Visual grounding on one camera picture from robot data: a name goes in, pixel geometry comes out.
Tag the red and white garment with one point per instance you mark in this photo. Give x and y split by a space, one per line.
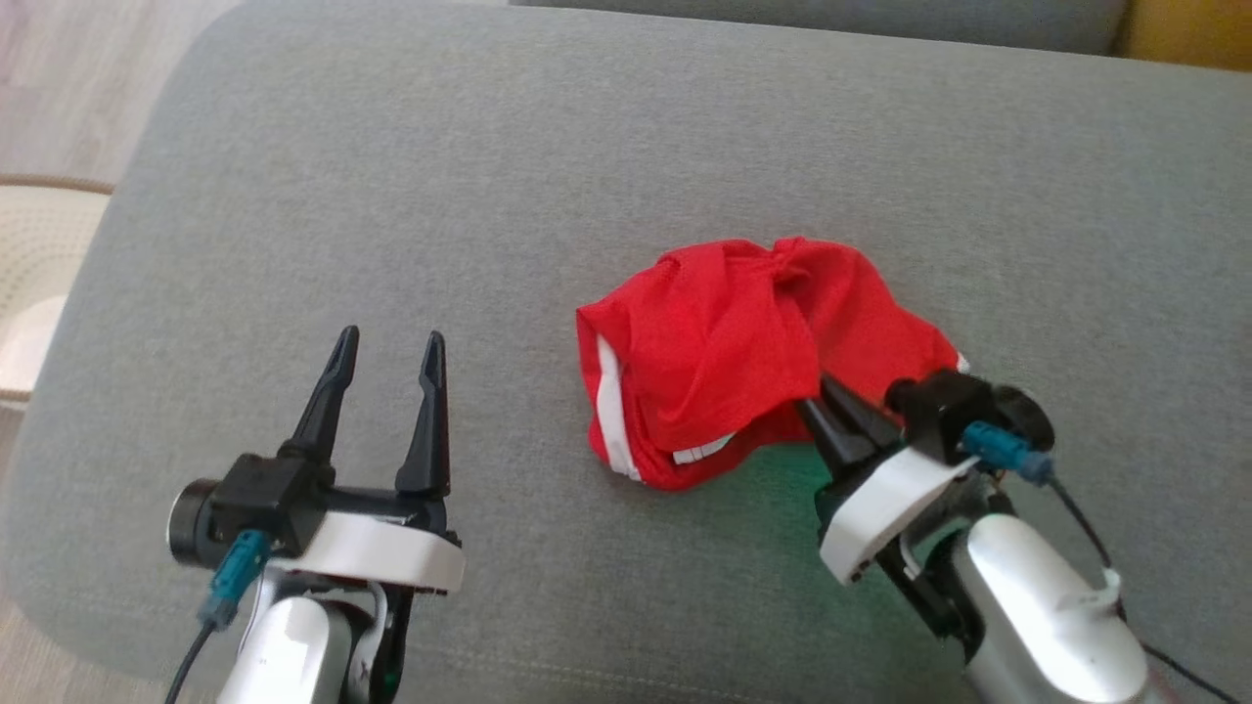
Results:
714 352

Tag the grey and yellow sofa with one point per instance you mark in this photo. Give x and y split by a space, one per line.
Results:
440 196

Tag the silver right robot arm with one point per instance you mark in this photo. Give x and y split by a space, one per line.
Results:
1037 606

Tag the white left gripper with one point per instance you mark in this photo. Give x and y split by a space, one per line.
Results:
381 552

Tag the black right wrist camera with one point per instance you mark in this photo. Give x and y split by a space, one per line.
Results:
939 406

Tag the beige laundry basket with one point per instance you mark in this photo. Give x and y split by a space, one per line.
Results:
39 244

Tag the yellow sofa back cushion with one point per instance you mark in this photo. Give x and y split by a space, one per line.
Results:
1193 29

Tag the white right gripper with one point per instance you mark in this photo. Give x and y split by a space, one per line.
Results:
880 508

